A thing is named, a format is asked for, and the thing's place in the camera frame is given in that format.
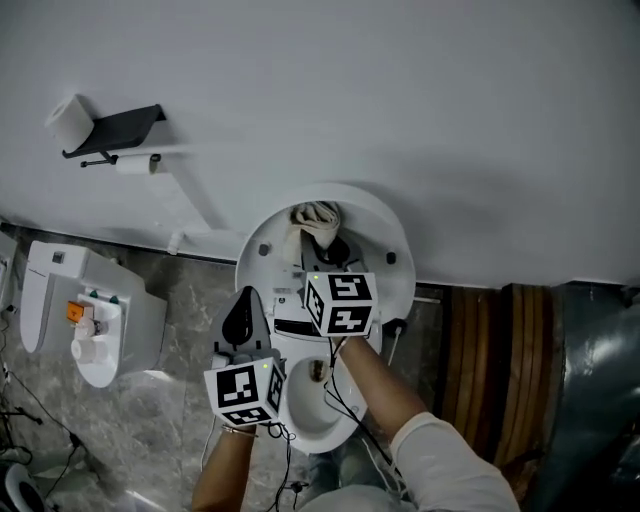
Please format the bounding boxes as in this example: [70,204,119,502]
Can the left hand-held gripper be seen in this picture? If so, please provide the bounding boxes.
[203,285,287,427]

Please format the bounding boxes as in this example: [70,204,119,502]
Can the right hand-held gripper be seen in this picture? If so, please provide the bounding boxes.
[298,227,380,339]

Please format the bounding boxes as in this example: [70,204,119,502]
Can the beige wiping cloth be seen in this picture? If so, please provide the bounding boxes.
[282,200,342,261]

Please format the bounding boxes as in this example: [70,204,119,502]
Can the person's right forearm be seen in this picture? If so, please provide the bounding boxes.
[329,335,436,444]

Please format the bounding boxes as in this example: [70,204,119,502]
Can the person's left forearm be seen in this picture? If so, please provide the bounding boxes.
[191,424,259,512]

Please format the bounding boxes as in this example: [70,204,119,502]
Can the white smart toilet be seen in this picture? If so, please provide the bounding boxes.
[269,299,384,455]

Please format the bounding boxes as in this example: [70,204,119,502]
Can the white toilet with tank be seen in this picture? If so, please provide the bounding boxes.
[19,239,169,390]

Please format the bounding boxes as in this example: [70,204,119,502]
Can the white toilet paper roll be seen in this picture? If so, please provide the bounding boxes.
[44,93,95,151]
[114,153,162,176]

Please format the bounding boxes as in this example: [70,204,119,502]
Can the slim white toilet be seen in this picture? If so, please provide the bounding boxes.
[0,232,19,314]

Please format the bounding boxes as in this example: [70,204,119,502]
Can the black toilet paper holder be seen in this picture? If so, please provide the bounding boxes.
[62,103,167,169]

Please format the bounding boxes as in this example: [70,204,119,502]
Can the person's jeans legs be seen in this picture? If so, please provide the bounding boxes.
[304,434,401,496]

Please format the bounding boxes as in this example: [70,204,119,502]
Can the white paper cup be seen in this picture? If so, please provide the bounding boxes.
[70,335,112,365]

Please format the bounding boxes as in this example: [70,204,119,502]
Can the small white bottle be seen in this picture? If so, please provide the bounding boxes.
[79,317,109,339]

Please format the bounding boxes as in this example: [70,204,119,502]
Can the wooden pallet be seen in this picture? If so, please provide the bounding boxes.
[434,282,564,469]

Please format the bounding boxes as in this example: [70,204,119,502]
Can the orange box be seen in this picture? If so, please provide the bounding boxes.
[66,299,96,326]

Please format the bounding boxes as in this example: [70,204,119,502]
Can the person's white shirt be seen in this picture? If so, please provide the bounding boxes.
[309,410,521,512]

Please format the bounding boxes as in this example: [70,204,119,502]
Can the black tripod stand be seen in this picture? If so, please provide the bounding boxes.
[0,404,44,426]

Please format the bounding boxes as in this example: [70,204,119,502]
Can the white round fan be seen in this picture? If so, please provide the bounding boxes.
[4,462,46,512]

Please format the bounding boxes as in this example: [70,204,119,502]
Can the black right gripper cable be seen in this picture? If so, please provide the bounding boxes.
[322,335,406,496]

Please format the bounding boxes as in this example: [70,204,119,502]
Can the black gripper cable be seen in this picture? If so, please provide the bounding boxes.
[264,422,311,512]
[322,335,406,496]

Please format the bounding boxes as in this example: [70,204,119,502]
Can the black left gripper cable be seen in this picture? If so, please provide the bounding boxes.
[264,422,311,512]

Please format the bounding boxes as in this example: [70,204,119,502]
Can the black floor cable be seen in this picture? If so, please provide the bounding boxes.
[0,369,86,501]

